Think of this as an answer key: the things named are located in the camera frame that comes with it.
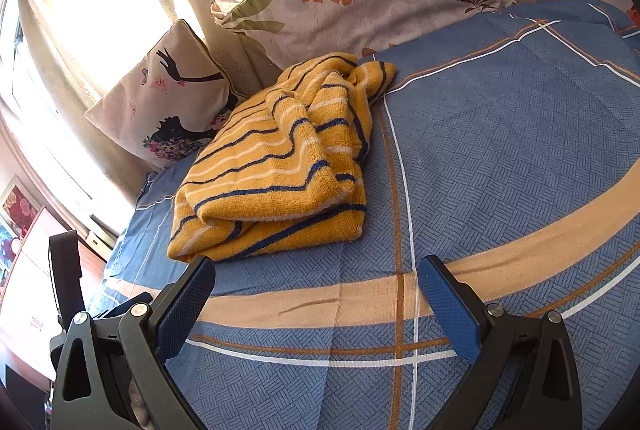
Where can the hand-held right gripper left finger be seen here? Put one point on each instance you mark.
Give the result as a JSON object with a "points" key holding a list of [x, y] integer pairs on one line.
{"points": [[182, 305]]}

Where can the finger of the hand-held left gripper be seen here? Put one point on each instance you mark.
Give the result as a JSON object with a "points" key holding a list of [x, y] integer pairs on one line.
{"points": [[65, 275]]}

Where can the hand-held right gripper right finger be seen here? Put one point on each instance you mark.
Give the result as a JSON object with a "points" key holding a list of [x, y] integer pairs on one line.
{"points": [[447, 305]]}

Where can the yellow striped knit sweater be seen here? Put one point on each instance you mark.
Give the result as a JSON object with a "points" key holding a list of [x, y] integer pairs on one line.
{"points": [[280, 170]]}

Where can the wooden cabinet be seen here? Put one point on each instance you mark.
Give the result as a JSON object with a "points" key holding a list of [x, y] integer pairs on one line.
{"points": [[45, 270]]}

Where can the blue patterned bedsheet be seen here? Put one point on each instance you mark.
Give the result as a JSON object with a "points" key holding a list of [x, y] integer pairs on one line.
{"points": [[500, 135]]}

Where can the silhouette print cushion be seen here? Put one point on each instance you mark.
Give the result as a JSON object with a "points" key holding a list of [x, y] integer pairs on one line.
{"points": [[165, 95]]}

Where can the window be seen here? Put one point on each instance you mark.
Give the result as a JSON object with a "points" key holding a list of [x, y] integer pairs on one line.
{"points": [[15, 60]]}

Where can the floral wall picture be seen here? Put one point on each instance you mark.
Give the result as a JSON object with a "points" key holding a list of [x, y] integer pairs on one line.
{"points": [[17, 225]]}

